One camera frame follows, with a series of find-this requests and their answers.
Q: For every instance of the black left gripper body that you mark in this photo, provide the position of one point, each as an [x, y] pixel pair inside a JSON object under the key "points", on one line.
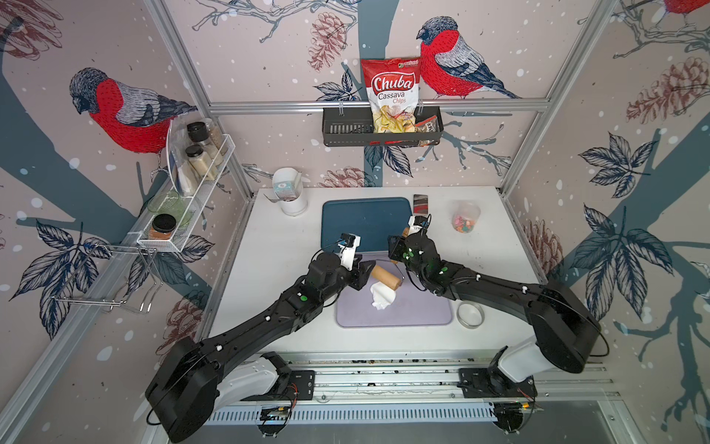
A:
{"points": [[355, 277]]}

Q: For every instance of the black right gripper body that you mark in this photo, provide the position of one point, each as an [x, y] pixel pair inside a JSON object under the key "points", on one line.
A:
{"points": [[399, 252]]}

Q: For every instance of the wooden rolling pin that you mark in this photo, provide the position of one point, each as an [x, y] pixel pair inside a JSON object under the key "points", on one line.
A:
{"points": [[387, 271]]}

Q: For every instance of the lilac silicone mat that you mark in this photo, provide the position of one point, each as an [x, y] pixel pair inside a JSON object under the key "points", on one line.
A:
{"points": [[410, 308]]}

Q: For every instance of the white dough lump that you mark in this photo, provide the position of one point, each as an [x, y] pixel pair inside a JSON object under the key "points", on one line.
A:
{"points": [[383, 296]]}

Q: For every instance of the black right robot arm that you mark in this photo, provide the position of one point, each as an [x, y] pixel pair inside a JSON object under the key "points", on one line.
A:
{"points": [[564, 329]]}

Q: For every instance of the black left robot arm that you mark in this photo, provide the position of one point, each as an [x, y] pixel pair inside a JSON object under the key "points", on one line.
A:
{"points": [[184, 390]]}

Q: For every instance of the teal plastic tray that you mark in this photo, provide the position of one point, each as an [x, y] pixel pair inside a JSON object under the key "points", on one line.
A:
{"points": [[373, 219]]}

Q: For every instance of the clear cup with candies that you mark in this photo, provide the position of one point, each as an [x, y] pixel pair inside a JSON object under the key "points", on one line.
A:
{"points": [[465, 217]]}

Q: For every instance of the teal paper carton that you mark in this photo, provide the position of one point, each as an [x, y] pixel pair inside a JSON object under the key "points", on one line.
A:
{"points": [[288, 190]]}

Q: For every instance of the white utensil holder cup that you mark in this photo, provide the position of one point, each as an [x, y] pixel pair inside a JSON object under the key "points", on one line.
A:
{"points": [[292, 208]]}

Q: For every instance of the small dark snack packet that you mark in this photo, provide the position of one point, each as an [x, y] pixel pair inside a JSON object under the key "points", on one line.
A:
{"points": [[430, 125]]}

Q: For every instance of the short brown powder jar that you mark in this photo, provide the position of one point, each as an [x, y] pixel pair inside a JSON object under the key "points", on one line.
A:
{"points": [[162, 227]]}

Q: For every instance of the red Chuba chips bag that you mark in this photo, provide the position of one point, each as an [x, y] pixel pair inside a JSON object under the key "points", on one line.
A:
{"points": [[392, 87]]}

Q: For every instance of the black lid spice jar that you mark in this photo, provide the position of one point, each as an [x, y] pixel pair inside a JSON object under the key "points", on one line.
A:
{"points": [[199, 133], [201, 162]]}

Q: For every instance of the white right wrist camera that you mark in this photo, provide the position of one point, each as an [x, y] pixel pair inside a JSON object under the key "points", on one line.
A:
{"points": [[418, 223]]}

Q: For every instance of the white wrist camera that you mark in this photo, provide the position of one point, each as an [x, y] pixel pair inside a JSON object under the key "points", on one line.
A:
{"points": [[348, 245], [418, 223]]}

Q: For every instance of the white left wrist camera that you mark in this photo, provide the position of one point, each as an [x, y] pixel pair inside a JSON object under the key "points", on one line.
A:
{"points": [[348, 245]]}

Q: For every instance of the metal ring cutter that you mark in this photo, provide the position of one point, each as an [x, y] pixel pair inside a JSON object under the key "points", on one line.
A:
{"points": [[470, 315]]}

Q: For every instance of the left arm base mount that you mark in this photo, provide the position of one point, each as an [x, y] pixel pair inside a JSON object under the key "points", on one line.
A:
{"points": [[268, 378]]}

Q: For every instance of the black wire wall basket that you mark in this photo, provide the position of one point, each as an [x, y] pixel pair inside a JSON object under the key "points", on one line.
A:
{"points": [[355, 126]]}

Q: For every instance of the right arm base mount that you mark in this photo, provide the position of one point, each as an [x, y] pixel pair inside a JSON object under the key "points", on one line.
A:
{"points": [[513, 403]]}

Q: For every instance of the clear acrylic wall shelf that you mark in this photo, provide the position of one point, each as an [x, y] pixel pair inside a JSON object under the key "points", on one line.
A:
{"points": [[184, 179]]}

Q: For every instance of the wire wall rack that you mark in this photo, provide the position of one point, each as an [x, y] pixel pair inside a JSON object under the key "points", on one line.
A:
{"points": [[130, 281]]}

